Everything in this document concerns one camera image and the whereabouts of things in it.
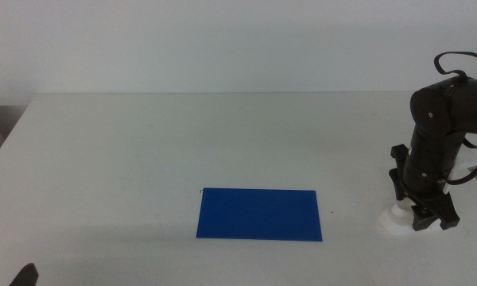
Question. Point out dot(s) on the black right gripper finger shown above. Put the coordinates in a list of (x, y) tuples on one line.
[(423, 220), (448, 216)]

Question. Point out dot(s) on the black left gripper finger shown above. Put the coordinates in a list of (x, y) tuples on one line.
[(27, 276)]

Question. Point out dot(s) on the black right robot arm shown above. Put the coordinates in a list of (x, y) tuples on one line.
[(437, 123)]

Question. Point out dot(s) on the blue rectangular mat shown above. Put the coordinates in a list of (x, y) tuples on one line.
[(258, 214)]

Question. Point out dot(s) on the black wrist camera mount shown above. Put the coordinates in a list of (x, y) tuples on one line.
[(399, 167)]

